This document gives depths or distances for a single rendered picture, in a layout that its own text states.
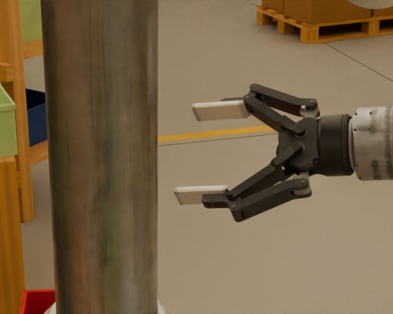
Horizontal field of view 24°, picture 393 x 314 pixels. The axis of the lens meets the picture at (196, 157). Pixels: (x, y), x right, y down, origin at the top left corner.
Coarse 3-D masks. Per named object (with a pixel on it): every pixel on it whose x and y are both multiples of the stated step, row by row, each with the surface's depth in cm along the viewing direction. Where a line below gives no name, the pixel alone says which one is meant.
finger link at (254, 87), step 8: (256, 88) 118; (264, 88) 118; (264, 96) 118; (272, 96) 117; (280, 96) 116; (288, 96) 116; (272, 104) 118; (280, 104) 117; (288, 104) 116; (296, 104) 115; (304, 104) 114; (312, 104) 114; (288, 112) 117; (296, 112) 116
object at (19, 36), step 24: (0, 0) 354; (24, 0) 377; (0, 24) 358; (24, 24) 380; (0, 48) 362; (24, 48) 374; (0, 72) 360; (24, 96) 371; (24, 120) 374; (24, 144) 377; (24, 168) 380; (24, 192) 383; (24, 216) 386
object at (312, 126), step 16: (304, 128) 112; (320, 128) 108; (336, 128) 107; (288, 144) 111; (304, 144) 110; (320, 144) 107; (336, 144) 107; (304, 160) 109; (320, 160) 108; (336, 160) 107
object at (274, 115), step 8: (248, 96) 118; (248, 104) 117; (256, 104) 117; (264, 104) 116; (248, 112) 119; (256, 112) 117; (264, 112) 115; (272, 112) 115; (264, 120) 117; (272, 120) 114; (280, 120) 113; (288, 120) 113; (280, 128) 114; (288, 128) 112; (296, 128) 111
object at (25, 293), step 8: (24, 296) 145; (32, 296) 146; (40, 296) 147; (48, 296) 147; (24, 304) 143; (32, 304) 147; (40, 304) 147; (48, 304) 147; (24, 312) 141; (32, 312) 148; (40, 312) 148
